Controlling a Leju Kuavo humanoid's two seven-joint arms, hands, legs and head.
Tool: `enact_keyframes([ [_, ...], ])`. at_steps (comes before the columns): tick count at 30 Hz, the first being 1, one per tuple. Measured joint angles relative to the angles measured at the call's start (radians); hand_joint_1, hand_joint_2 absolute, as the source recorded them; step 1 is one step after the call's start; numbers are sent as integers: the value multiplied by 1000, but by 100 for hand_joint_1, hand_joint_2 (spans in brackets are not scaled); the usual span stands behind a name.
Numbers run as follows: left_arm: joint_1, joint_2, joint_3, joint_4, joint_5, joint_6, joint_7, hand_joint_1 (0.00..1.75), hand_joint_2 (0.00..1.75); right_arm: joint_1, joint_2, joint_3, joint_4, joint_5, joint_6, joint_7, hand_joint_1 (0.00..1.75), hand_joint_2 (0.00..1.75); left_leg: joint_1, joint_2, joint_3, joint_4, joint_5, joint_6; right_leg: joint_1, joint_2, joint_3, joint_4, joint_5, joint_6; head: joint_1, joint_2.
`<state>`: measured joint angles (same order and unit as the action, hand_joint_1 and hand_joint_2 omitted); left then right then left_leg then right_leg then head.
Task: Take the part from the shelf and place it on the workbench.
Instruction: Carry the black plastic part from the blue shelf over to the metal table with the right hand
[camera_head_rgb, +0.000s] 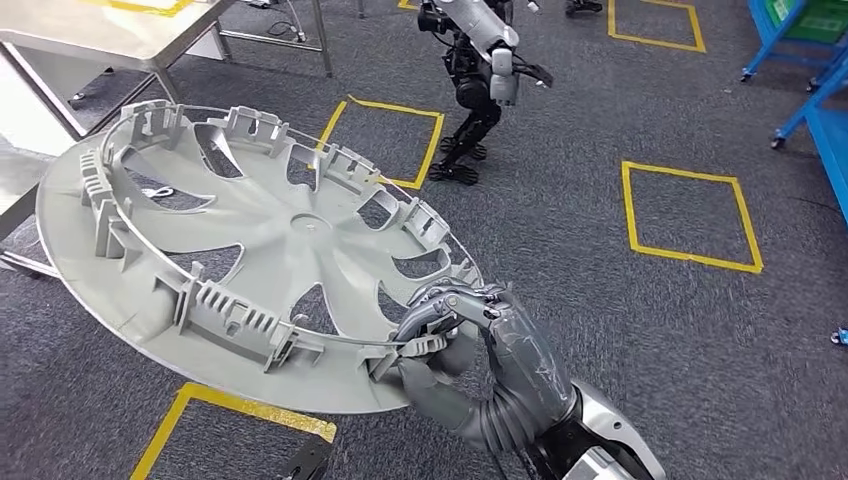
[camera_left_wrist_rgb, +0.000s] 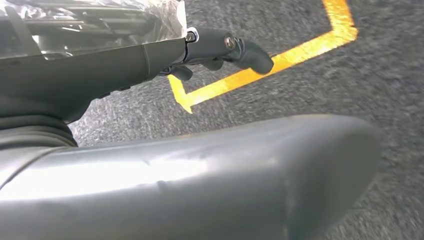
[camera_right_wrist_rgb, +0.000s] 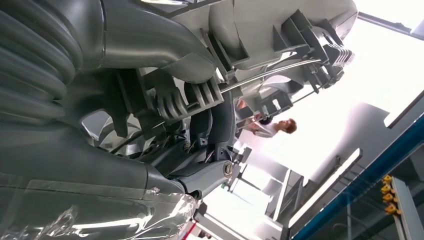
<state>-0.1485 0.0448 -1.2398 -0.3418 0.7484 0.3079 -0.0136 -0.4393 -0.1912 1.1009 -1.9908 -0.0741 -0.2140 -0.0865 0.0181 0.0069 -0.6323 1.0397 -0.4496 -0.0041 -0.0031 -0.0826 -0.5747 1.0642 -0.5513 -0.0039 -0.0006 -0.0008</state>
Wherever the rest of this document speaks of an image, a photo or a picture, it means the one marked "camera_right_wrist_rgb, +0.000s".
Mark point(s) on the long ceiling light strip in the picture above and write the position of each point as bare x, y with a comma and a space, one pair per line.
324, 188

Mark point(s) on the white post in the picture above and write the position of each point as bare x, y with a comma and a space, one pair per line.
409, 215

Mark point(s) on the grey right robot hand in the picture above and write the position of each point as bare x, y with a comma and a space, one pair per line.
82, 172

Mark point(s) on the blue steel frame beam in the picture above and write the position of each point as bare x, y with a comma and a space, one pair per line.
381, 165

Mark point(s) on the person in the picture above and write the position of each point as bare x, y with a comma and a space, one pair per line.
268, 130

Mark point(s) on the yellow plastic clip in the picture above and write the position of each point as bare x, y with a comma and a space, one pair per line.
386, 189
391, 209
388, 198
387, 179

